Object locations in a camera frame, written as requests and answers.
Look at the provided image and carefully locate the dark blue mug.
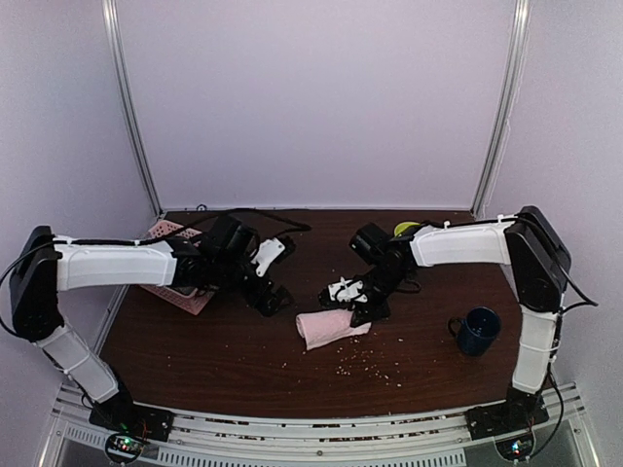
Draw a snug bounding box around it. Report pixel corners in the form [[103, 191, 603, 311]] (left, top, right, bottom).
[[447, 306, 501, 357]]

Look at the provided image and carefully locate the aluminium frame post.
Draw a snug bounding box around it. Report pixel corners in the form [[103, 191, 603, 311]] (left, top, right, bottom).
[[470, 0, 531, 219], [101, 0, 164, 217]]

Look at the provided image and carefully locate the round circuit board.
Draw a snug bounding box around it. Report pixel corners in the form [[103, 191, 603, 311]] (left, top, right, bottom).
[[495, 433, 535, 462], [104, 433, 146, 463]]

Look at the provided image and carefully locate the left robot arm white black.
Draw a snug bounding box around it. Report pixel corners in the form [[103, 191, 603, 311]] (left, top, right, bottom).
[[1, 215, 295, 432]]

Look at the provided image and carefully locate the right aluminium frame post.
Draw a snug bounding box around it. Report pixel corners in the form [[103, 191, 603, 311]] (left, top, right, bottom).
[[470, 0, 531, 219]]

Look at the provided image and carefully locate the pink towel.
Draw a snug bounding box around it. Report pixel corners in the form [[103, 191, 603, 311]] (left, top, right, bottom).
[[295, 309, 372, 351]]

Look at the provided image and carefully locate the left round circuit board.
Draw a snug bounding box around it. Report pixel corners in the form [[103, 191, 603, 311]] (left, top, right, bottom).
[[104, 433, 146, 463]]

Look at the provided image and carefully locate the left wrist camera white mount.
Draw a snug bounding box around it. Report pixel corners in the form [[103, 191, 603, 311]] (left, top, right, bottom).
[[250, 236, 296, 277]]

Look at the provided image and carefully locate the front aluminium rail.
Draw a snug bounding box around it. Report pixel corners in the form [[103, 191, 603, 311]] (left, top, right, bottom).
[[38, 381, 605, 467]]

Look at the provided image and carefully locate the yellow-green bowl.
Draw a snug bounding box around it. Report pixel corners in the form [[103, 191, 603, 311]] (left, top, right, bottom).
[[393, 221, 421, 236]]

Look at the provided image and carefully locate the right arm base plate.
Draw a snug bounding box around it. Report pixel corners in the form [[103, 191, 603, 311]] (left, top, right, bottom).
[[464, 403, 550, 441]]

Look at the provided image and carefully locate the right round circuit board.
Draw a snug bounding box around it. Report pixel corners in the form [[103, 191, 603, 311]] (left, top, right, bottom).
[[495, 433, 535, 462]]

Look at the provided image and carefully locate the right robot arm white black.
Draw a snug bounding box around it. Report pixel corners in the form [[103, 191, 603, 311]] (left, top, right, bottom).
[[348, 206, 571, 430]]

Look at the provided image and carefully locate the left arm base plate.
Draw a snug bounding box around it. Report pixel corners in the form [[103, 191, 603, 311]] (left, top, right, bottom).
[[89, 405, 174, 442]]

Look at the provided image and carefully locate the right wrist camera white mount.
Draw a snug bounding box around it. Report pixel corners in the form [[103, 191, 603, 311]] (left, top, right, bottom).
[[318, 277, 368, 307]]

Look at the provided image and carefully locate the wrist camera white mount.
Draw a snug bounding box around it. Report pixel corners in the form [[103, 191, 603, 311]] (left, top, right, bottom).
[[318, 277, 368, 307], [250, 236, 296, 277]]

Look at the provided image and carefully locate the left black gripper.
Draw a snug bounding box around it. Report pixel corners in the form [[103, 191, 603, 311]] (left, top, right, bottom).
[[212, 251, 295, 317]]

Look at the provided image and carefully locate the pink plastic basket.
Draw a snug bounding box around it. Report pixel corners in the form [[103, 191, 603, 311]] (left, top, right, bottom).
[[140, 220, 214, 315]]

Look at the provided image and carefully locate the left aluminium frame post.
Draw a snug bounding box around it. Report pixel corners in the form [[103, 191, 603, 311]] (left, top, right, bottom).
[[101, 0, 164, 217]]

